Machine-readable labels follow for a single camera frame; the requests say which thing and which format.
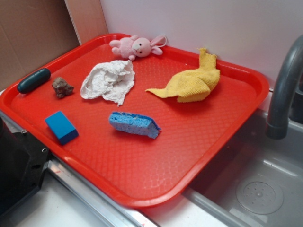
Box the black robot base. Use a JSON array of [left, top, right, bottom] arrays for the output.
[[0, 120, 50, 218]]

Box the blue sponge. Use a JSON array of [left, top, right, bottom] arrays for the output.
[[109, 112, 161, 139]]

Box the red plastic tray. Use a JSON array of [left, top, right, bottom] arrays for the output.
[[0, 34, 269, 208]]

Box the yellow microfiber cloth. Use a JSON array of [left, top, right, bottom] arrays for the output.
[[146, 48, 220, 103]]

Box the white crumpled paper towel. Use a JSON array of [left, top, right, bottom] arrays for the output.
[[80, 60, 135, 106]]

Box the pink plush bunny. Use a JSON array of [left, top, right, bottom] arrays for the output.
[[109, 35, 167, 61]]

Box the blue rectangular block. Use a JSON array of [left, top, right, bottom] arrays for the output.
[[45, 111, 79, 145]]

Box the brown rock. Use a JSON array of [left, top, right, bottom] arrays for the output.
[[52, 77, 74, 98]]

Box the dark green oblong object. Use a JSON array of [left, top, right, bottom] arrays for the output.
[[17, 68, 51, 94]]

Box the grey plastic sink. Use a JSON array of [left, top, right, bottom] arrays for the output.
[[184, 110, 303, 227]]

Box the brown cardboard panel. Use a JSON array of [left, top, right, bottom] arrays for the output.
[[0, 0, 79, 90]]

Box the grey faucet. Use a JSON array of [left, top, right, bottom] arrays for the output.
[[266, 36, 303, 140]]

